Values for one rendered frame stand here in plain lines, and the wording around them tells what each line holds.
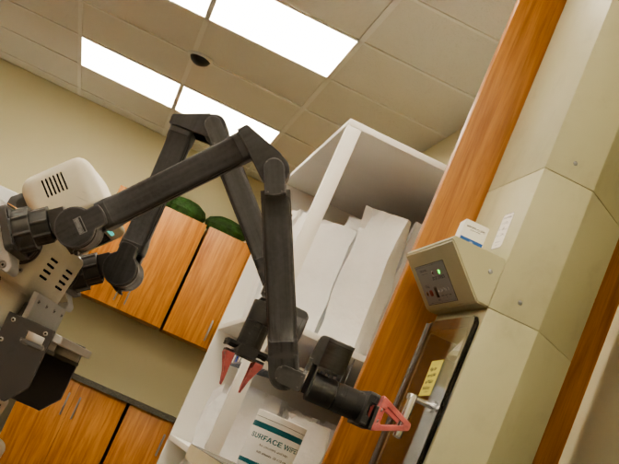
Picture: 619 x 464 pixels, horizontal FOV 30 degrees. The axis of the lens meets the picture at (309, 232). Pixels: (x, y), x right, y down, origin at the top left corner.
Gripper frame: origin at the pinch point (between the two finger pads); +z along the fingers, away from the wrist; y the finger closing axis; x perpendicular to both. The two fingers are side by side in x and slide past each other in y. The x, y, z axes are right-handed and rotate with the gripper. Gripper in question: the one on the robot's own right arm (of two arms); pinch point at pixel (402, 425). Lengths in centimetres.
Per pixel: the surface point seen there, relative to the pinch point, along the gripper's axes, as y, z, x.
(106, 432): 496, -32, 38
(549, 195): -5, 9, -52
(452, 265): 0.0, -2.3, -32.2
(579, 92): -5, 7, -74
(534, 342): -4.9, 16.9, -24.0
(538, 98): 17, 6, -78
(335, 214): 219, 5, -80
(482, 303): -5.0, 4.4, -26.8
